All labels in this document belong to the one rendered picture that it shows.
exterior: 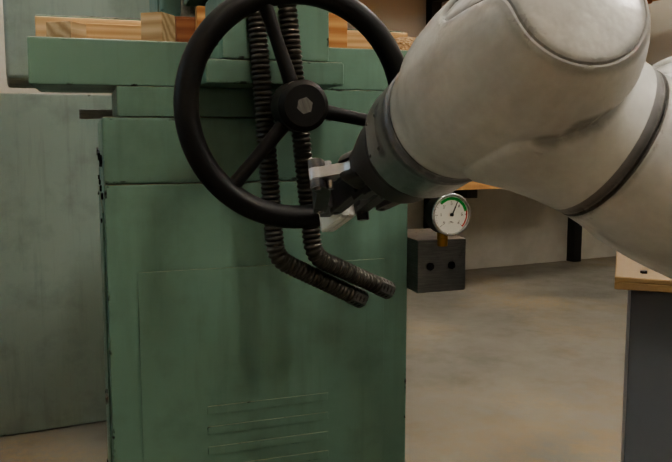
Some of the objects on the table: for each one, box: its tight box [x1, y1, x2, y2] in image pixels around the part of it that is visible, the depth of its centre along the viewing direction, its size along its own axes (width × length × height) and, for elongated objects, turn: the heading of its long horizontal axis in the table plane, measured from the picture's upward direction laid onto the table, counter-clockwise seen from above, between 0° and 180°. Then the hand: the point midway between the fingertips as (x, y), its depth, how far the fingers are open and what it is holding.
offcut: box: [141, 12, 176, 42], centre depth 100 cm, size 3×4×4 cm
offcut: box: [46, 21, 87, 38], centre depth 104 cm, size 4×4×3 cm
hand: (336, 210), depth 73 cm, fingers closed
